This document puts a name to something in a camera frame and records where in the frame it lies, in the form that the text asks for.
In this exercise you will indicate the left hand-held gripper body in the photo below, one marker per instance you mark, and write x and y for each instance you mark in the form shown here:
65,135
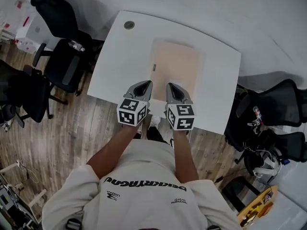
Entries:
129,112

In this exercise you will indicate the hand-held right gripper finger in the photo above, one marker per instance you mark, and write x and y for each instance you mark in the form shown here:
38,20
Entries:
184,97
169,96

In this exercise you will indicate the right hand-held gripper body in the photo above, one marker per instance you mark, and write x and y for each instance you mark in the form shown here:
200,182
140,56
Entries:
181,116

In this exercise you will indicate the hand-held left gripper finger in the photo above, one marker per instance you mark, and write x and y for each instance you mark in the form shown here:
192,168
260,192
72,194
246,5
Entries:
146,95
133,88

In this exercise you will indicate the beige cloth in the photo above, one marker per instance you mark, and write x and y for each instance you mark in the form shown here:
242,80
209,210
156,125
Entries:
176,68

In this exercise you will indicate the person's right forearm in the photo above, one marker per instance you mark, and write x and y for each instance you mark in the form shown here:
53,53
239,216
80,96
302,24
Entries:
184,154

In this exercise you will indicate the person's left forearm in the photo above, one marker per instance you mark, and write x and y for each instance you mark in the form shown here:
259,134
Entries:
112,152

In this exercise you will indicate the person's left shoe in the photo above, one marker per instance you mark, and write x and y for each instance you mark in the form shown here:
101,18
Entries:
143,130

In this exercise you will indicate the person's black trousers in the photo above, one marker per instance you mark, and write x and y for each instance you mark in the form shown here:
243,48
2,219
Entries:
156,134

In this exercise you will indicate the clear plastic water bottle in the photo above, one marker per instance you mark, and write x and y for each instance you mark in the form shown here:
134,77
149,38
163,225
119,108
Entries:
76,45

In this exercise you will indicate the small black and white tool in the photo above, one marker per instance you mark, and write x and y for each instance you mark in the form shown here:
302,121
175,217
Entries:
253,124

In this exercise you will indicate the red label bottle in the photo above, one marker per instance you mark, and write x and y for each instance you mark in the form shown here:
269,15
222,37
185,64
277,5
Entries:
257,114

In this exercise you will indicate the person's cream printed sweatshirt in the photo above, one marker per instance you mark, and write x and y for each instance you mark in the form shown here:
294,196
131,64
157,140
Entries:
144,200

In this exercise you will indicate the light grey desk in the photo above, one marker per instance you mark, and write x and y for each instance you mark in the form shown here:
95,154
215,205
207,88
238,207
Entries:
275,80

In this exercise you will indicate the black mesh office chair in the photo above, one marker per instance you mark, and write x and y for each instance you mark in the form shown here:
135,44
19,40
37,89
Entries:
280,104
290,145

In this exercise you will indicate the black metal stool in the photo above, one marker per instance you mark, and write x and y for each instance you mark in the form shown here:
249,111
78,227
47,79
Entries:
239,193

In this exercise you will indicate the white headset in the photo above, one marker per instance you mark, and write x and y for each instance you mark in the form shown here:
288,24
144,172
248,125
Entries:
266,166

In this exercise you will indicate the small blue item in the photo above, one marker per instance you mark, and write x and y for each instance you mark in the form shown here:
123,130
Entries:
285,162

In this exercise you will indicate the round wooden board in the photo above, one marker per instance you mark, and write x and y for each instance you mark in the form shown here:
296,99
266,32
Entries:
259,207

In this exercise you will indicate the white cabinet with red labels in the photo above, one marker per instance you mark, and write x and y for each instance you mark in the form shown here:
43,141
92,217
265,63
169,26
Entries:
26,32

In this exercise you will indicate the white wooden rack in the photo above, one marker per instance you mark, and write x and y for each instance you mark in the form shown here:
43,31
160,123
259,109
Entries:
36,198

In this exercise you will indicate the grey electronics box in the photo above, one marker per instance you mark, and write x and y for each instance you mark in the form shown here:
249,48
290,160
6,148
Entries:
6,200

